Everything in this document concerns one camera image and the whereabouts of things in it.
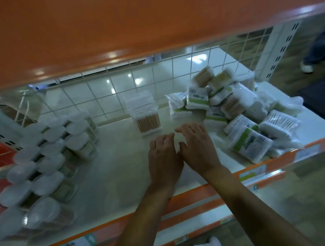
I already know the plain white price label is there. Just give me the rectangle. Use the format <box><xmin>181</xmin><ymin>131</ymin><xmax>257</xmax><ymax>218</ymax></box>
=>
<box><xmin>294</xmin><ymin>144</ymin><xmax>321</xmax><ymax>161</ymax></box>

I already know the person's right hand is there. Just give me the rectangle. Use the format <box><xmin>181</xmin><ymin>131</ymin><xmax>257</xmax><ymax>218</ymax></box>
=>
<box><xmin>175</xmin><ymin>121</ymin><xmax>226</xmax><ymax>182</ymax></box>

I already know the person's left forearm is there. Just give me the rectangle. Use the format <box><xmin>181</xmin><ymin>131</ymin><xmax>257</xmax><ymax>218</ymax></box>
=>
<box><xmin>105</xmin><ymin>186</ymin><xmax>180</xmax><ymax>246</ymax></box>

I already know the white shelf board orange rim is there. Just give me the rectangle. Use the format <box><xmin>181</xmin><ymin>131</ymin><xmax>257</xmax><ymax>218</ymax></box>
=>
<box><xmin>150</xmin><ymin>202</ymin><xmax>237</xmax><ymax>246</ymax></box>
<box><xmin>92</xmin><ymin>170</ymin><xmax>292</xmax><ymax>246</ymax></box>
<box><xmin>0</xmin><ymin>0</ymin><xmax>325</xmax><ymax>94</ymax></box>

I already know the distant white orange shelf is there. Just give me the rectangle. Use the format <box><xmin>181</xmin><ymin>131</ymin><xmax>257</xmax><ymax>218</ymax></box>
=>
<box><xmin>57</xmin><ymin>60</ymin><xmax>146</xmax><ymax>83</ymax></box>

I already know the white slotted end post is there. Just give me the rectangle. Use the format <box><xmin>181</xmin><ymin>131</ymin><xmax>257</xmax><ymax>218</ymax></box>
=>
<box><xmin>254</xmin><ymin>21</ymin><xmax>305</xmax><ymax>82</ymax></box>

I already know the white shelf orange rail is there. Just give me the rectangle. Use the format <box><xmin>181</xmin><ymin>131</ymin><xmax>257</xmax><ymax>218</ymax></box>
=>
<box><xmin>0</xmin><ymin>78</ymin><xmax>325</xmax><ymax>246</ymax></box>

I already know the person's left hand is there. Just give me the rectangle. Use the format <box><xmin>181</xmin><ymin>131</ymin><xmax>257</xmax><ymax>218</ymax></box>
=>
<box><xmin>147</xmin><ymin>132</ymin><xmax>186</xmax><ymax>194</ymax></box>

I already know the pile of cotton swab packs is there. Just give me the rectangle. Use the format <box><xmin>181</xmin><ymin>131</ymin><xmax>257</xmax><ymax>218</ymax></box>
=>
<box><xmin>164</xmin><ymin>60</ymin><xmax>308</xmax><ymax>169</ymax></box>

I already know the person's right forearm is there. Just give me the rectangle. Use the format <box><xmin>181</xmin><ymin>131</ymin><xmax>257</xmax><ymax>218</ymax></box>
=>
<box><xmin>205</xmin><ymin>161</ymin><xmax>319</xmax><ymax>246</ymax></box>

